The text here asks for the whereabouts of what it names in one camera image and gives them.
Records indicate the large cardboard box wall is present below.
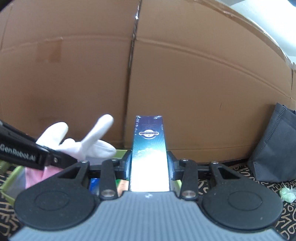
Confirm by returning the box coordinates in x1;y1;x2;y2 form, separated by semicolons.
1;1;295;163

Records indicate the pink cloth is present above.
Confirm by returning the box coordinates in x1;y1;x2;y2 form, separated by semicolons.
25;166;63;189

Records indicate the lime green open box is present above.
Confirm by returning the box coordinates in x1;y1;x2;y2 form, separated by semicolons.
1;150;182;205

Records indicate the small green wrapped candy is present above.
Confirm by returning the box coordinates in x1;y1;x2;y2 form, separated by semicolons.
280;187;296;203

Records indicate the blue item in box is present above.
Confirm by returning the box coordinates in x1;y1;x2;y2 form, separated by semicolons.
89;178;100;196

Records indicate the dark grey fabric bag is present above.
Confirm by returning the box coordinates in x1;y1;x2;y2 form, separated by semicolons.
247;103;295;183

